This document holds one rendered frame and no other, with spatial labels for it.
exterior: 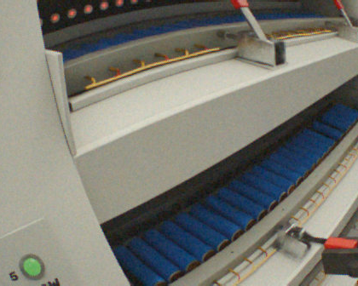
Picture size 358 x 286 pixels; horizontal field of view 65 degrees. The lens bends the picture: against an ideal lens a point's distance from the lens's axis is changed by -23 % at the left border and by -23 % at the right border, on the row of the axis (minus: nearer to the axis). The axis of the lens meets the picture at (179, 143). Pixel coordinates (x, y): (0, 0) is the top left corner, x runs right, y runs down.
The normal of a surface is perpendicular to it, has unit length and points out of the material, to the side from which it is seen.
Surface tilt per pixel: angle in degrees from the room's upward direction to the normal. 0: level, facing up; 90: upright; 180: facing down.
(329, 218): 19
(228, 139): 109
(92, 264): 90
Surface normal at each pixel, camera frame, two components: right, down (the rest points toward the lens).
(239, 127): 0.65, 0.33
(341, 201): -0.06, -0.87
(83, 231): 0.60, 0.04
